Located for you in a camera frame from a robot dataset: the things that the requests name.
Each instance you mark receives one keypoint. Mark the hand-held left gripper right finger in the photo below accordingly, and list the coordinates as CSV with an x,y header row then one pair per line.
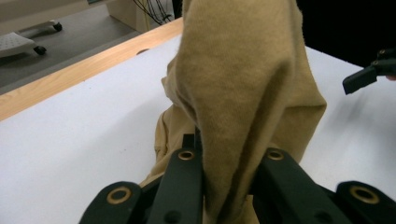
x,y
289,189

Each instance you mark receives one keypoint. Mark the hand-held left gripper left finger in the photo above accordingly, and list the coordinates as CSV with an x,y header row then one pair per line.
x,y
182,186

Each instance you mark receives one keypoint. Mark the tan cloth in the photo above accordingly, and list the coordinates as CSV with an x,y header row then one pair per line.
x,y
243,77

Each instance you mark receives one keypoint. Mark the light wooden table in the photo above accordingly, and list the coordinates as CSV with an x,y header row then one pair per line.
x,y
62,79

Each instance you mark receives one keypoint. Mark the light wooden desk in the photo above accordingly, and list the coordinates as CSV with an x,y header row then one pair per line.
x,y
124,14

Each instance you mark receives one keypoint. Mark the white chair base with casters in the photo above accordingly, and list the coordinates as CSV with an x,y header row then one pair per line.
x,y
15,43

